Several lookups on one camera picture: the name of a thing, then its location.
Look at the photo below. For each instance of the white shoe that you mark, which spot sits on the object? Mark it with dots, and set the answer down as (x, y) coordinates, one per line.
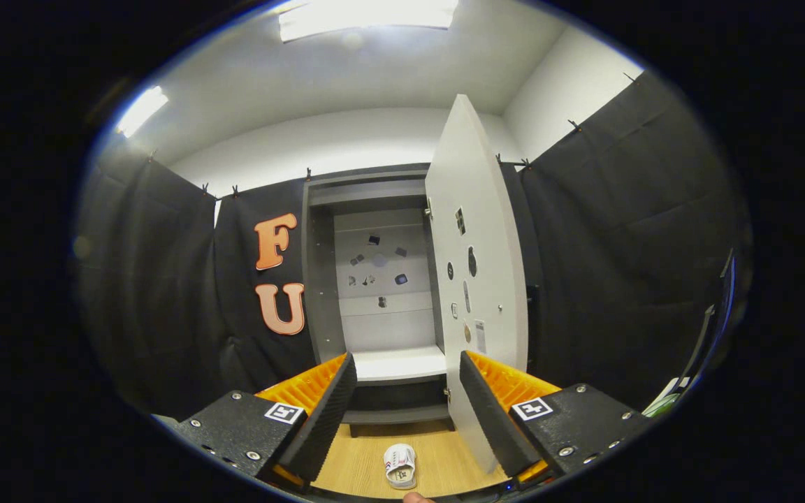
(400, 464)

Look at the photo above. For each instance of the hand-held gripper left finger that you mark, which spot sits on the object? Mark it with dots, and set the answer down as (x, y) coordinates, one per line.
(325, 426)

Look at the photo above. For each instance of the row of small black clips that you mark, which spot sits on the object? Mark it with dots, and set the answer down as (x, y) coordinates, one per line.
(308, 173)

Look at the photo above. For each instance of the grey shoe cabinet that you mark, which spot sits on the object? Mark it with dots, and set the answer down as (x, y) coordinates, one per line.
(318, 279)

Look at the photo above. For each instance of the white cabinet shelf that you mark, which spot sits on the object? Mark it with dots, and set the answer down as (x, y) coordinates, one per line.
(399, 363)

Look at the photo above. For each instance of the black backdrop cloth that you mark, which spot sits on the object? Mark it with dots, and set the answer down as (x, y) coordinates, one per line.
(619, 244)

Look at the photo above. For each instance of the narrow ceiling light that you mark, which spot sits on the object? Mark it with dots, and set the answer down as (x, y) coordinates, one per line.
(140, 112)

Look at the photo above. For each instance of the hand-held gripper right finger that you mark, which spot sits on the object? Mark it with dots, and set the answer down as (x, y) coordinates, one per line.
(493, 426)

